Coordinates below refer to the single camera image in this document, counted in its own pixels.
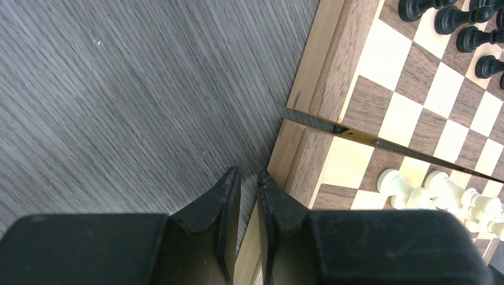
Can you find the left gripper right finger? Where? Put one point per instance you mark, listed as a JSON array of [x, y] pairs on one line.
[[291, 250]]

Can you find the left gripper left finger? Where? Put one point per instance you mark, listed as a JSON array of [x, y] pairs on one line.
[[198, 242]]

